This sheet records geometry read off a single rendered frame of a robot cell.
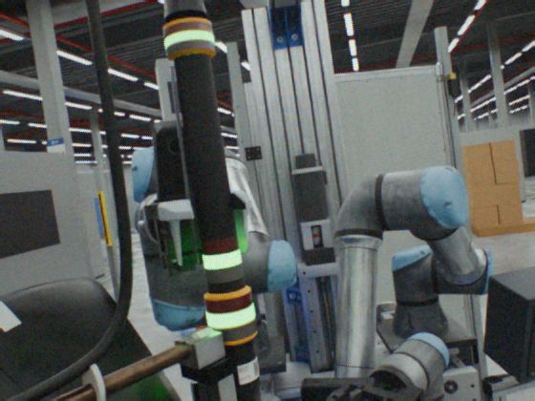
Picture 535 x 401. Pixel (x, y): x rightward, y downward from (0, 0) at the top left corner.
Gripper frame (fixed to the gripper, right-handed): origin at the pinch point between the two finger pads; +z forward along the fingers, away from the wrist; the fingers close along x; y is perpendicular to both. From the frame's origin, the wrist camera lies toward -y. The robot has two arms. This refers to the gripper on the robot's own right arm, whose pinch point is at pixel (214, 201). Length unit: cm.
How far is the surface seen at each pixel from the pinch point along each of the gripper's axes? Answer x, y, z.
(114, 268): -13, 84, -593
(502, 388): -60, 46, -27
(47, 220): 46, 5, -451
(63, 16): -8, -391, -956
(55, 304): 14.4, 7.4, -8.8
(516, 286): -64, 26, -25
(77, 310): 12.6, 8.5, -8.6
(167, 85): -79, -103, -388
